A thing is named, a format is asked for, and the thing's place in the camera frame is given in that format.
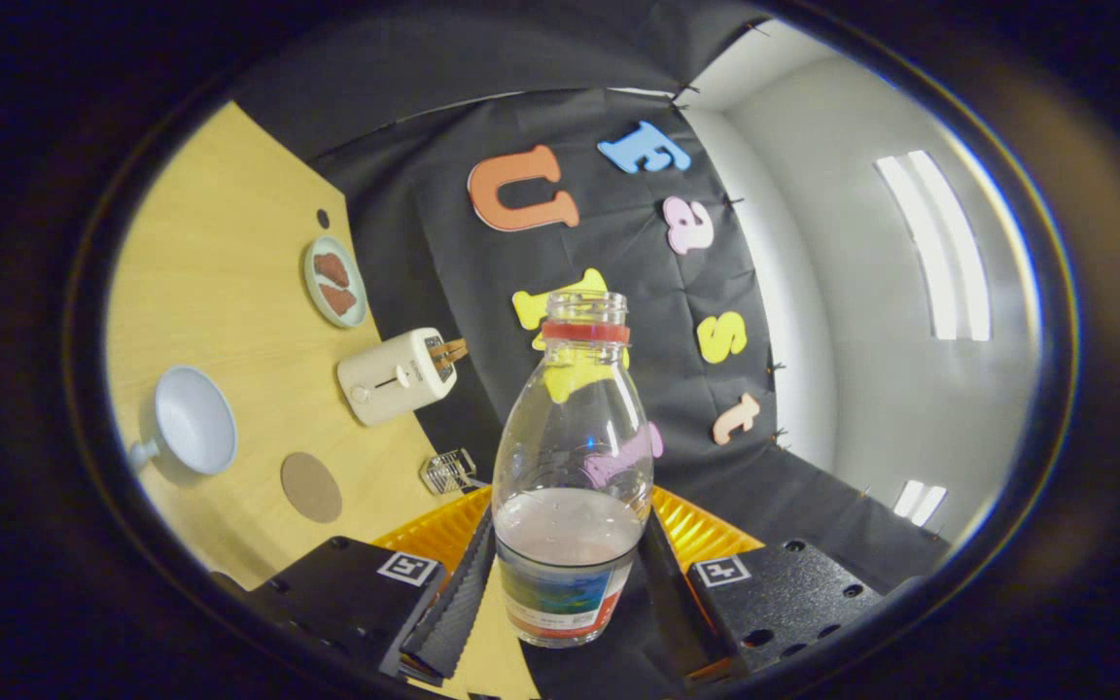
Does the light wooden table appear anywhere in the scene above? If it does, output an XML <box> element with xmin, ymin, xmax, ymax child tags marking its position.
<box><xmin>105</xmin><ymin>102</ymin><xmax>542</xmax><ymax>700</ymax></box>

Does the pale blue cup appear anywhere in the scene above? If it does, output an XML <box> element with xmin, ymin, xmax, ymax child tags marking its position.
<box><xmin>127</xmin><ymin>366</ymin><xmax>237</xmax><ymax>476</ymax></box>

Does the white toaster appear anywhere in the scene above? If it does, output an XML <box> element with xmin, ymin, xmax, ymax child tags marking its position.
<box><xmin>337</xmin><ymin>328</ymin><xmax>459</xmax><ymax>427</ymax></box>

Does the small ceiling light panel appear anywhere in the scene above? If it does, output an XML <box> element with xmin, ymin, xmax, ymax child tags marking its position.
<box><xmin>892</xmin><ymin>479</ymin><xmax>948</xmax><ymax>528</ymax></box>

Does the small metal wire rack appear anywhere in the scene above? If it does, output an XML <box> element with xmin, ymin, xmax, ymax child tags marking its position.
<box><xmin>421</xmin><ymin>448</ymin><xmax>479</xmax><ymax>496</ymax></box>

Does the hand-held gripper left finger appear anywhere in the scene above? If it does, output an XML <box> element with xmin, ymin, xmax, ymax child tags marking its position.
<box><xmin>210</xmin><ymin>486</ymin><xmax>496</xmax><ymax>682</ymax></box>

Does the pale green plate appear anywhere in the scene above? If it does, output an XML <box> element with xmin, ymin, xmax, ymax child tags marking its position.
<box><xmin>303</xmin><ymin>235</ymin><xmax>369</xmax><ymax>330</ymax></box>

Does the clear plastic juice bottle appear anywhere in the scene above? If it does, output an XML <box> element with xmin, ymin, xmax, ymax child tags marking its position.
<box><xmin>492</xmin><ymin>290</ymin><xmax>655</xmax><ymax>648</ymax></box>

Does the round brown coaster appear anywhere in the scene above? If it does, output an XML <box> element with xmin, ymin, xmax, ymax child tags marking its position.
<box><xmin>280</xmin><ymin>451</ymin><xmax>343</xmax><ymax>524</ymax></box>

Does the long ceiling light panel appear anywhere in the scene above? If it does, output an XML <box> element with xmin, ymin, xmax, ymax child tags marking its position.
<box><xmin>874</xmin><ymin>150</ymin><xmax>992</xmax><ymax>342</ymax></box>

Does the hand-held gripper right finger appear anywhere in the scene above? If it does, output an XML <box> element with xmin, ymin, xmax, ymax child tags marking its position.
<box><xmin>640</xmin><ymin>486</ymin><xmax>921</xmax><ymax>682</ymax></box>

